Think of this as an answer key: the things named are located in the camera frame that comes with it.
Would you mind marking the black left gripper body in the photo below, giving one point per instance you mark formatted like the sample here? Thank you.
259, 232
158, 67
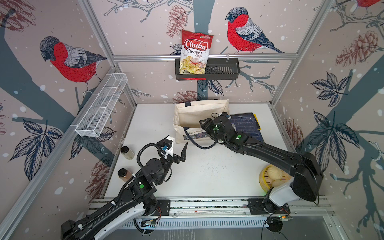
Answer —
166, 163

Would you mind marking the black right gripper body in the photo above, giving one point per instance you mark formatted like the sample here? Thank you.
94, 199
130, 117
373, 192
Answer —
211, 129

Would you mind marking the navy Chinese classics book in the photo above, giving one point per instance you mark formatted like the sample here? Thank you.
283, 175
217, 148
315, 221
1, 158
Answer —
246, 123

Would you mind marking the cream canvas tote bag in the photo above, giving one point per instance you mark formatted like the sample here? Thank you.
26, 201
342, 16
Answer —
187, 117

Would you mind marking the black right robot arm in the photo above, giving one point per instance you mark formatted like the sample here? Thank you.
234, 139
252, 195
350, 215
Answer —
303, 168

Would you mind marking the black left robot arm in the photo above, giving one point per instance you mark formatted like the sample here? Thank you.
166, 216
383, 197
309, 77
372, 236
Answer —
135, 198

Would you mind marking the red Chuba cassava chips bag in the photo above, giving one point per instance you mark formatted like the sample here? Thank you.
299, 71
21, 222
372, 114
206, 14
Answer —
194, 53

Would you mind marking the clear spice jar black lid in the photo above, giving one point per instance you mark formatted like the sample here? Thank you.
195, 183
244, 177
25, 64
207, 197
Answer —
127, 153

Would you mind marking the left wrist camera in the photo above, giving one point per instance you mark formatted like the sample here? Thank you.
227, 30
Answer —
167, 145

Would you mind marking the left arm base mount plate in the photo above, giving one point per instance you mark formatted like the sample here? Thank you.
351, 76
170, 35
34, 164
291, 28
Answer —
156, 208

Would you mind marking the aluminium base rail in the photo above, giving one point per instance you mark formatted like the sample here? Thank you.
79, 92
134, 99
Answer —
237, 207

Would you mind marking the black wall basket shelf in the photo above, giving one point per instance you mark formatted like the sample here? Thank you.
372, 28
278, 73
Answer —
216, 69

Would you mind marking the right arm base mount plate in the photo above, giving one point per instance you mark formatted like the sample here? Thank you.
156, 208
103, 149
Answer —
260, 206

